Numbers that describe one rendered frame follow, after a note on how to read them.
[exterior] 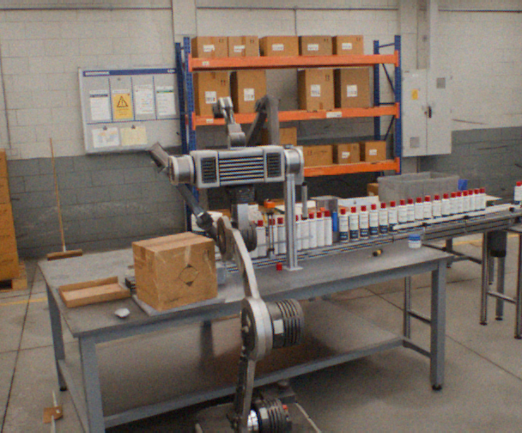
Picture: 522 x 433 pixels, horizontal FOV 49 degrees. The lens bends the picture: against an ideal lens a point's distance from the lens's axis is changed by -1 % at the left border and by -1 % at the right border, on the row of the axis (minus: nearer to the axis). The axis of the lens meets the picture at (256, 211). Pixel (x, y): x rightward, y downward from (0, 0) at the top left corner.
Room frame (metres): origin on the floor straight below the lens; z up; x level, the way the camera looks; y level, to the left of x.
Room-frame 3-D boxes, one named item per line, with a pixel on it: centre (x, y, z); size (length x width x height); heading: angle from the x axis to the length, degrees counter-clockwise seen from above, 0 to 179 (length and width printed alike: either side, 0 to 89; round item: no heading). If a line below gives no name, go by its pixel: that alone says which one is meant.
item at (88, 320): (3.29, 0.12, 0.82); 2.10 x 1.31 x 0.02; 116
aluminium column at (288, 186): (3.06, -0.18, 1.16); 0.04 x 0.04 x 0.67; 26
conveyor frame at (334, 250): (3.17, -0.07, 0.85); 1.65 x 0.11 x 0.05; 116
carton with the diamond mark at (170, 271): (2.58, 0.39, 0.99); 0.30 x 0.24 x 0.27; 125
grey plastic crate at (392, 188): (5.10, -1.45, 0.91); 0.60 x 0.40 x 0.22; 111
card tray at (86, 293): (2.73, 0.82, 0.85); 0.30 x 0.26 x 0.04; 116
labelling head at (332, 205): (3.44, -0.42, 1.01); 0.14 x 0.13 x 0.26; 116
